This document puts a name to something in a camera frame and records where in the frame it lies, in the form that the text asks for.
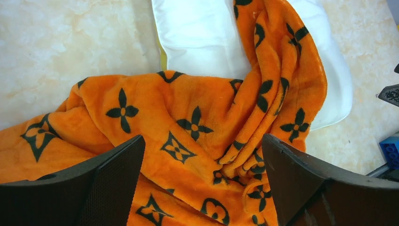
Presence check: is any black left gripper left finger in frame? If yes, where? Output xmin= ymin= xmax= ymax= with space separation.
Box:
xmin=0 ymin=135 xmax=145 ymax=226

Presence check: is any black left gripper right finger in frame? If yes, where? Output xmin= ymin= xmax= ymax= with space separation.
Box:
xmin=262 ymin=134 xmax=399 ymax=226

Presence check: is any orange patterned pillowcase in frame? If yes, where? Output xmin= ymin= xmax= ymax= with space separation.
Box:
xmin=0 ymin=0 xmax=327 ymax=226

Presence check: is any white pillow yellow edge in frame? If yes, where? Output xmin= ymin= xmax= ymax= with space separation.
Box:
xmin=151 ymin=0 xmax=353 ymax=130

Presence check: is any black right arm gripper tip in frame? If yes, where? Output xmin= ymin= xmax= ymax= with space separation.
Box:
xmin=377 ymin=84 xmax=399 ymax=107

